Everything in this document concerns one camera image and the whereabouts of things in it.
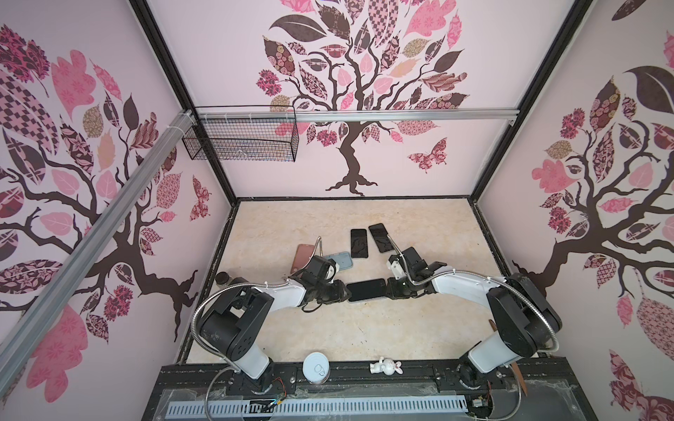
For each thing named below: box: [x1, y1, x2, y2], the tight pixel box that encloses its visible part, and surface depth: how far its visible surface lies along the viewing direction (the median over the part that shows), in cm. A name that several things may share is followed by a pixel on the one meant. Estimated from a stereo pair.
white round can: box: [302, 351, 330, 386], surface depth 72 cm
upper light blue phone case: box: [323, 251, 354, 272], surface depth 102 cm
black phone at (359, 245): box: [350, 228, 369, 258], surface depth 109 cm
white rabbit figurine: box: [369, 356, 404, 377], surface depth 75 cm
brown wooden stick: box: [510, 361, 529, 397], surface depth 75 cm
